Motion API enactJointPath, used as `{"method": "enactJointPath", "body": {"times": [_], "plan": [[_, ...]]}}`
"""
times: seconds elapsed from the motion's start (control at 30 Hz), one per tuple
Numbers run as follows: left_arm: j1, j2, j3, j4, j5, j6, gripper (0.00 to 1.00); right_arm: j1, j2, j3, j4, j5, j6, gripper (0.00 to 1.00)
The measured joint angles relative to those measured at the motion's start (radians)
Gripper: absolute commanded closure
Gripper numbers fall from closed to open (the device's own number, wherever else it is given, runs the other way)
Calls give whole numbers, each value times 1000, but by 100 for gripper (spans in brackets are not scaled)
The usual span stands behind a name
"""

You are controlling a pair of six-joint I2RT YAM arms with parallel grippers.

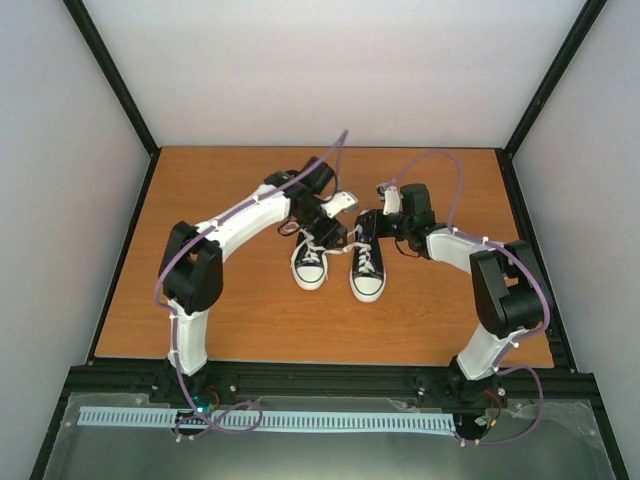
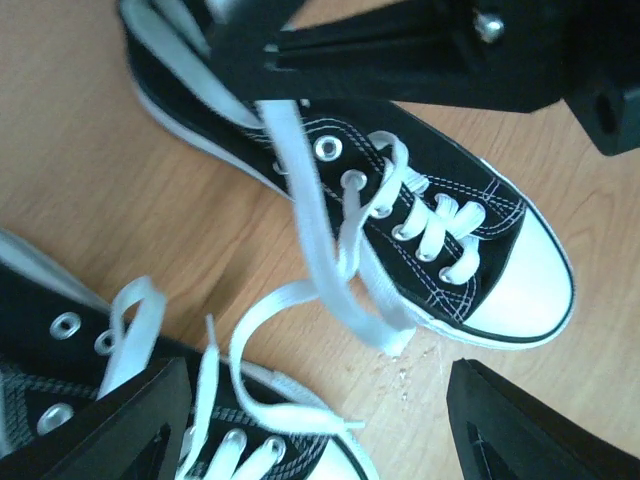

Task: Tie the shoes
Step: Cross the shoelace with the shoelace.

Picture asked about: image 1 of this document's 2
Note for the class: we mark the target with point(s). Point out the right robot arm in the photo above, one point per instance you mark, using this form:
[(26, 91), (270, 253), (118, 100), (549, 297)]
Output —
[(510, 296)]

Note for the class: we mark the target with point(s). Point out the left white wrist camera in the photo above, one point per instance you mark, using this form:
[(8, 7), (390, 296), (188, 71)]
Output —
[(341, 202)]

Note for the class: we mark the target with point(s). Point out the white shoelace of sneaker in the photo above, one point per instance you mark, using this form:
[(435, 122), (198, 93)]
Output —
[(364, 265), (310, 252)]

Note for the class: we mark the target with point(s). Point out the white slotted cable duct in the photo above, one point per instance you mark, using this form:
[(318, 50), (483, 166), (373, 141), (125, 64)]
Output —
[(270, 421)]

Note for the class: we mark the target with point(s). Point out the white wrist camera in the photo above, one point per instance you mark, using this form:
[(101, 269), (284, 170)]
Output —
[(341, 202), (390, 196)]

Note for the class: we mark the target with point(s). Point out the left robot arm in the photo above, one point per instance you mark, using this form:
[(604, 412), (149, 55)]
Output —
[(191, 270)]

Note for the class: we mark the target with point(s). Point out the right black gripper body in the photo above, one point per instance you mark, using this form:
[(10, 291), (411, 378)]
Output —
[(380, 230)]

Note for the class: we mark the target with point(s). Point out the black frame post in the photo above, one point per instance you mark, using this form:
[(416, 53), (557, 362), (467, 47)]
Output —
[(570, 46), (100, 52)]

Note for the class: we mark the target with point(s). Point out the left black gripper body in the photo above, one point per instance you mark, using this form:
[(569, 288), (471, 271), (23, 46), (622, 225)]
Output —
[(326, 237)]

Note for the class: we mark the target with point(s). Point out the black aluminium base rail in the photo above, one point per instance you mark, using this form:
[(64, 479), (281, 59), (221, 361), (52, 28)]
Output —
[(426, 387)]

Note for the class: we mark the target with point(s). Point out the right black frame post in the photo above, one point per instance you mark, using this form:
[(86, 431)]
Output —
[(570, 46)]

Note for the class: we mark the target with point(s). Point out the left black frame post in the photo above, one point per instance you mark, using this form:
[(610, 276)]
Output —
[(100, 52)]

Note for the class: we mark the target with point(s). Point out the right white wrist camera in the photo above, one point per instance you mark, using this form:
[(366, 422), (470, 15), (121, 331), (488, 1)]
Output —
[(390, 196)]

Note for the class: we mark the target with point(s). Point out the black sneaker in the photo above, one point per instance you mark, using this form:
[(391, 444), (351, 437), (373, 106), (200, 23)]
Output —
[(369, 290), (309, 262)]

